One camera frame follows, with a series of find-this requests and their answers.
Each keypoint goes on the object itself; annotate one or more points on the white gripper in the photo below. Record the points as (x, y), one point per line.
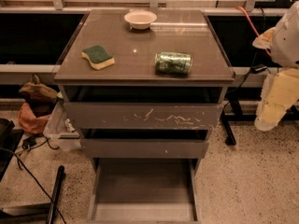
(286, 44)

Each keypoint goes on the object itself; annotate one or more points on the green soda can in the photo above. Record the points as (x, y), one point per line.
(173, 63)

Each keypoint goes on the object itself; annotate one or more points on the grey drawer cabinet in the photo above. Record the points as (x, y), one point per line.
(183, 31)

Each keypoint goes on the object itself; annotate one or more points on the top grey drawer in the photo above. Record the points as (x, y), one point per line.
(136, 107)

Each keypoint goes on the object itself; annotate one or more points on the grey drawer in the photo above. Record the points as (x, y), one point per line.
(144, 191)
(152, 144)
(136, 107)

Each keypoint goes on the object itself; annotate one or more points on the bottom grey drawer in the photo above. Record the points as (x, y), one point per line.
(144, 191)

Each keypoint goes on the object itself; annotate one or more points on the middle grey drawer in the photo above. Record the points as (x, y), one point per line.
(152, 144)

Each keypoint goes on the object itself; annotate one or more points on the black power adapter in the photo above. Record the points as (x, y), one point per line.
(258, 68)

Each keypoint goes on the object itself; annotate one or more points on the white bowl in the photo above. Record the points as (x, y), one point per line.
(140, 19)

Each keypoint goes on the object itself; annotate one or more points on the green yellow sponge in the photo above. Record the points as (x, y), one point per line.
(97, 57)

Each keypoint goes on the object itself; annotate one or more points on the clear plastic bag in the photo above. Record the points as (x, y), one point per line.
(60, 130)

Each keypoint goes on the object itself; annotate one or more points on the brown cloth bag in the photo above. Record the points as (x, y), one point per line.
(35, 91)

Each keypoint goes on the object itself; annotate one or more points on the orange cloth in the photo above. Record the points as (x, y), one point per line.
(29, 122)

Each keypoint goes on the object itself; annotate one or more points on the black pole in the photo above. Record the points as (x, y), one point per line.
(55, 196)

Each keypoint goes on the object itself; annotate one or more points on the black table leg frame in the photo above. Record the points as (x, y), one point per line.
(233, 97)

